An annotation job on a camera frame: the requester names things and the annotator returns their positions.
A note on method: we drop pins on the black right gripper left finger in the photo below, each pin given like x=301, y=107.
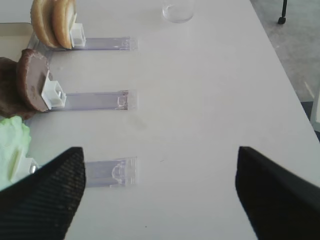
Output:
x=42, y=205

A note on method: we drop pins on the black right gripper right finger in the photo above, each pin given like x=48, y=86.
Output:
x=279, y=204

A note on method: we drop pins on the green lettuce stack in holder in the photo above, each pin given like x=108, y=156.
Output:
x=14, y=139

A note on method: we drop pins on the front brown meat patty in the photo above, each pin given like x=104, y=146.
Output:
x=11, y=103

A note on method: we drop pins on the brown meat patty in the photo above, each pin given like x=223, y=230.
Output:
x=11, y=103
x=31, y=73

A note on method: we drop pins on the rear brown meat patty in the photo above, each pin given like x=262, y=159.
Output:
x=31, y=73

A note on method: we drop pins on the left golden bread slice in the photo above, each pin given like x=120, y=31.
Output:
x=41, y=19

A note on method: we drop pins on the golden bread slice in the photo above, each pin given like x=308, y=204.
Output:
x=63, y=14
x=41, y=19

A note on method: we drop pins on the right golden bread slice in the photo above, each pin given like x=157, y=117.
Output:
x=63, y=14

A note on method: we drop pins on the clear glass cup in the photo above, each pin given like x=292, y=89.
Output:
x=178, y=11

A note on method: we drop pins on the clear lettuce holder rail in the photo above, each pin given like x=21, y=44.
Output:
x=110, y=172

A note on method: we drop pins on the clear patty holder rail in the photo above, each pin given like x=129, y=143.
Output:
x=57, y=100

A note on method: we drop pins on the clear bread holder rail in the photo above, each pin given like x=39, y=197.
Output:
x=78, y=41

